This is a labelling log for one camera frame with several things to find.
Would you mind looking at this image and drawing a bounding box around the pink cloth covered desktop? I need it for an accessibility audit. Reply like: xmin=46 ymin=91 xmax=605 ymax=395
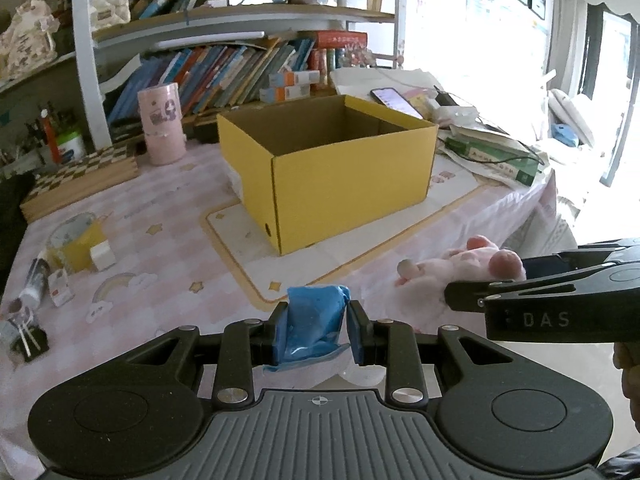
xmin=0 ymin=125 xmax=571 ymax=463

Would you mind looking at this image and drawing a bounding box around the white bookshelf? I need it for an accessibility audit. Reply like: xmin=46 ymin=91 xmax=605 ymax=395
xmin=0 ymin=0 xmax=407 ymax=151

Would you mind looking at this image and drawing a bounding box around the pink plush toy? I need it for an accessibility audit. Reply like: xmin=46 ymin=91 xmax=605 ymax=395
xmin=394 ymin=235 xmax=529 ymax=311

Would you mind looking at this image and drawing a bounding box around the white jar with green lid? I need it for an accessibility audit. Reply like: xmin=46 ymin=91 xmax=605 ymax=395
xmin=55 ymin=130 xmax=87 ymax=164

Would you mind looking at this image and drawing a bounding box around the smartphone with lit screen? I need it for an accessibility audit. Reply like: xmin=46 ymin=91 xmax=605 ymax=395
xmin=370 ymin=87 xmax=424 ymax=120

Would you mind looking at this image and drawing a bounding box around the wall poster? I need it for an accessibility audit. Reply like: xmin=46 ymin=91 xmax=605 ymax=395
xmin=417 ymin=0 xmax=551 ymax=63

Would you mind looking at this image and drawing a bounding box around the person's dark clothing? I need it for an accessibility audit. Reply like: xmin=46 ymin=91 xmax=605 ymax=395
xmin=596 ymin=446 xmax=640 ymax=480

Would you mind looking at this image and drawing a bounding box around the yellow cardboard box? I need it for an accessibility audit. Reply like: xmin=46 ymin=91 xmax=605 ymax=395
xmin=216 ymin=93 xmax=440 ymax=257

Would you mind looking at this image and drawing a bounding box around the red glue bottle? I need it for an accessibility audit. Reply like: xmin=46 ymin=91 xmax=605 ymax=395
xmin=41 ymin=108 xmax=61 ymax=164

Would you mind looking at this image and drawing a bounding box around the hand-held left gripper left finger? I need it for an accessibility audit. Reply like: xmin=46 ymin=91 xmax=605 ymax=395
xmin=122 ymin=304 xmax=290 ymax=411

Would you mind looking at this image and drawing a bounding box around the small blue thing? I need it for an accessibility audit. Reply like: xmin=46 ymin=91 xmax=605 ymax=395
xmin=552 ymin=122 xmax=581 ymax=148

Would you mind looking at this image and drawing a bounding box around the black cable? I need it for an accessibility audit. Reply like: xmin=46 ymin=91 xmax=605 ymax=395
xmin=433 ymin=85 xmax=547 ymax=167

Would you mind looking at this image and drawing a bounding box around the grey squeeze tube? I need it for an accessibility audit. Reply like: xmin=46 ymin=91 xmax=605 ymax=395
xmin=18 ymin=254 xmax=51 ymax=311

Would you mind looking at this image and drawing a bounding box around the window curtain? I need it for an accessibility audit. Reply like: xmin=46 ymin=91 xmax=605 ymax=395
xmin=582 ymin=0 xmax=640 ymax=188

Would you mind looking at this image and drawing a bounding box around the blue packet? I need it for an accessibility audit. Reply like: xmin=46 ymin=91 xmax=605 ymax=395
xmin=263 ymin=284 xmax=352 ymax=373

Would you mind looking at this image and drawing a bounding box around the small red and white box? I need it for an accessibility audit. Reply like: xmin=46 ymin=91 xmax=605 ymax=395
xmin=48 ymin=268 xmax=74 ymax=307

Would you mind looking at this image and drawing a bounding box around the person's right hand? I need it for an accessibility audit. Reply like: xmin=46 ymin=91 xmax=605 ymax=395
xmin=612 ymin=342 xmax=640 ymax=413

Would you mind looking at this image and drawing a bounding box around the yellow tape roll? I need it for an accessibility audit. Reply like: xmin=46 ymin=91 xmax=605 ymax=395
xmin=45 ymin=212 xmax=109 ymax=274

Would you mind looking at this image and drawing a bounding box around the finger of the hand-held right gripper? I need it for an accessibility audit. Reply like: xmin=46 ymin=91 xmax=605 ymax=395
xmin=520 ymin=239 xmax=640 ymax=281
xmin=444 ymin=261 xmax=640 ymax=311

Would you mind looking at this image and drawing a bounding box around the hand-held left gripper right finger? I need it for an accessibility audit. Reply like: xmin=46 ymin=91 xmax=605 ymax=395
xmin=348 ymin=300 xmax=516 ymax=407

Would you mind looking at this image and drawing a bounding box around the pink flower ornament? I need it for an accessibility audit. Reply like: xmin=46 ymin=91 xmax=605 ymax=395
xmin=339 ymin=45 xmax=407 ymax=69

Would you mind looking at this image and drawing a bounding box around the wooden chessboard box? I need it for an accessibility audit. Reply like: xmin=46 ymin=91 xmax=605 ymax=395
xmin=20 ymin=144 xmax=140 ymax=224

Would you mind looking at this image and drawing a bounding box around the pink cylindrical container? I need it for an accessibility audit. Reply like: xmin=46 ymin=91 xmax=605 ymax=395
xmin=137 ymin=83 xmax=187 ymax=166

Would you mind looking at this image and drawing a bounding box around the beige bag with pearl handle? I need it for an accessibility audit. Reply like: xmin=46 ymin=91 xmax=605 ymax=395
xmin=89 ymin=0 xmax=133 ymax=29

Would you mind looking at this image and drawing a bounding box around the green book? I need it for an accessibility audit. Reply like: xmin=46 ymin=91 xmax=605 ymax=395
xmin=444 ymin=137 xmax=544 ymax=187

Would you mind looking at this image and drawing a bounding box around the floral patterned bag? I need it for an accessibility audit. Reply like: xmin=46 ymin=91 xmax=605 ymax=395
xmin=0 ymin=0 xmax=59 ymax=80

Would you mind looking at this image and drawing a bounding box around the white cushion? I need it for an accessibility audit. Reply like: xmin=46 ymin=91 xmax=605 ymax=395
xmin=547 ymin=87 xmax=599 ymax=150

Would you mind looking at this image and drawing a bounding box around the black binder clip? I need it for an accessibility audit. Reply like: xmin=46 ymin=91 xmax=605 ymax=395
xmin=10 ymin=326 xmax=50 ymax=362

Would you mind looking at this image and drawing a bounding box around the stack of white papers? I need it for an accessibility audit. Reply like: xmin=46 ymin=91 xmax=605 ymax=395
xmin=330 ymin=67 xmax=552 ymax=183

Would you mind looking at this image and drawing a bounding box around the long row of books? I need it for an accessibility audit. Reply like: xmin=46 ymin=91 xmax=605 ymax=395
xmin=106 ymin=35 xmax=321 ymax=127

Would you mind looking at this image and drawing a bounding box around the orange and white box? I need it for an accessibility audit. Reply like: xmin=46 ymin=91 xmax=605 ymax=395
xmin=259 ymin=84 xmax=312 ymax=104
xmin=269 ymin=70 xmax=321 ymax=87

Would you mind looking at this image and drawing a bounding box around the red flat box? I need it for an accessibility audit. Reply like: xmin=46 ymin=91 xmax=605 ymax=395
xmin=314 ymin=30 xmax=369 ymax=51

